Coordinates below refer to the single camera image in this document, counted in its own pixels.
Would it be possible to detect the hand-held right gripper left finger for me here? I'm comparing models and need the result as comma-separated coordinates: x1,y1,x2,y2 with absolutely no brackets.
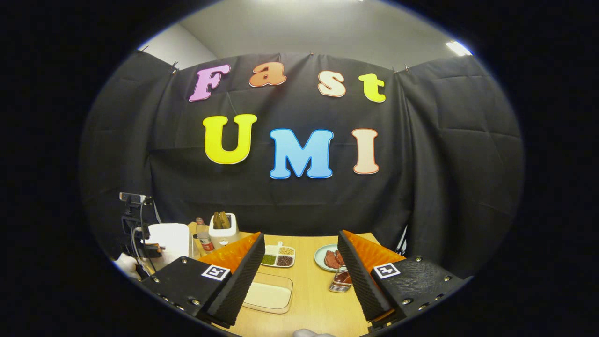
140,233,266,328

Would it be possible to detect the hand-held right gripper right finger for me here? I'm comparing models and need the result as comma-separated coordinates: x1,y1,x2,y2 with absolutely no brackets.
337,229,468,328

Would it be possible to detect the clear plastic rice box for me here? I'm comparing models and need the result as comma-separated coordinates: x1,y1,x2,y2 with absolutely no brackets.
242,273,294,314

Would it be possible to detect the clear plastic water bottle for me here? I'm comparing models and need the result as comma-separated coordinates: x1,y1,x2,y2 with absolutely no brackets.
195,217,215,256

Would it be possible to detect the white divided grain dish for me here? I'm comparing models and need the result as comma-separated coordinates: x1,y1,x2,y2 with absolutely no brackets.
261,242,296,268

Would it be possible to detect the white toaster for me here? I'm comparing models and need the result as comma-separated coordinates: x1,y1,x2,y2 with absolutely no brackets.
208,213,241,249

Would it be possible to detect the pale green plate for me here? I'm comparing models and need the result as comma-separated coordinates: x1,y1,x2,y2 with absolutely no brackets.
314,244,342,272

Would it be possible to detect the black backdrop cloth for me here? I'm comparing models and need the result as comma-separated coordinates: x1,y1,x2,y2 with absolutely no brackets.
80,49,525,277

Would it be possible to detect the small ceiling light strip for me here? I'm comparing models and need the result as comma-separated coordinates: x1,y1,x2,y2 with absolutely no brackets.
446,40,473,57

